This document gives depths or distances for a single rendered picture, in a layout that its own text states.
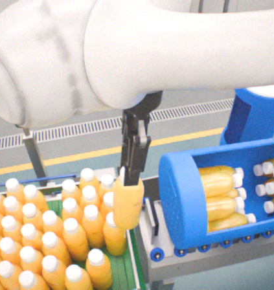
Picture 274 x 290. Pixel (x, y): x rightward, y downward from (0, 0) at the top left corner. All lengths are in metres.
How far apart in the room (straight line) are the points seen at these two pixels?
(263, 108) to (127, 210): 1.01
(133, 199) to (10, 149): 2.17
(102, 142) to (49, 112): 2.37
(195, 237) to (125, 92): 0.63
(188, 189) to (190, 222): 0.08
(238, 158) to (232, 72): 0.88
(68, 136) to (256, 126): 1.67
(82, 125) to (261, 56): 2.61
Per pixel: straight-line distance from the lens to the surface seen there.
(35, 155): 1.19
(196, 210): 0.78
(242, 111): 1.88
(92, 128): 2.73
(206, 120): 2.87
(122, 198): 0.64
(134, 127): 0.47
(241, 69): 0.21
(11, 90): 0.22
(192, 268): 1.07
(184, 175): 0.79
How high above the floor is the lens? 1.84
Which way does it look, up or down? 46 degrees down
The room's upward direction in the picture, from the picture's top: straight up
